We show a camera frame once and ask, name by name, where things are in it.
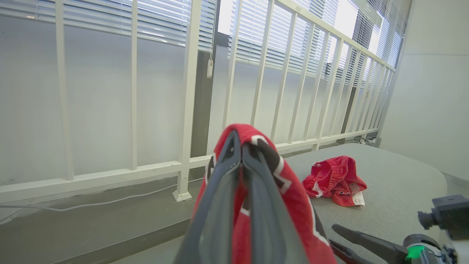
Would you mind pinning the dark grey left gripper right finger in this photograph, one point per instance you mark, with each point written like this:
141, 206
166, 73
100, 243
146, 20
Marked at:
267, 212

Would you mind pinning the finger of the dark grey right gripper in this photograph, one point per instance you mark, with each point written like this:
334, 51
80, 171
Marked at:
346, 255
370, 242

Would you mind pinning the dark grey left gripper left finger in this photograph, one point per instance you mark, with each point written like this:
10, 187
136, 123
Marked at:
216, 205

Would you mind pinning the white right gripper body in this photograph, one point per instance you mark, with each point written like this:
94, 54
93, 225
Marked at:
425, 251

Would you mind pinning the red basketball jersey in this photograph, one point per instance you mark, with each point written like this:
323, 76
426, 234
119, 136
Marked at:
296, 209

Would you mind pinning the red basketball shorts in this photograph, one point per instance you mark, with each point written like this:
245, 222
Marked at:
335, 176

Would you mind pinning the grey fabric sofa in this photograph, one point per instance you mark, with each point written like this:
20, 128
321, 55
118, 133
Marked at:
399, 179

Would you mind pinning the white metal railing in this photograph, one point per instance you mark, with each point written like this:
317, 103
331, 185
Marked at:
188, 110

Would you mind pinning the white floor power strip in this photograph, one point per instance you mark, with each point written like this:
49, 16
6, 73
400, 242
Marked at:
366, 139

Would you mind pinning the white window blind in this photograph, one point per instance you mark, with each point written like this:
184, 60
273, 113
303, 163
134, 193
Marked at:
304, 36
161, 18

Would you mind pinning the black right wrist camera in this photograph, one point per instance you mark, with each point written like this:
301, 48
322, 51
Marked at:
447, 216

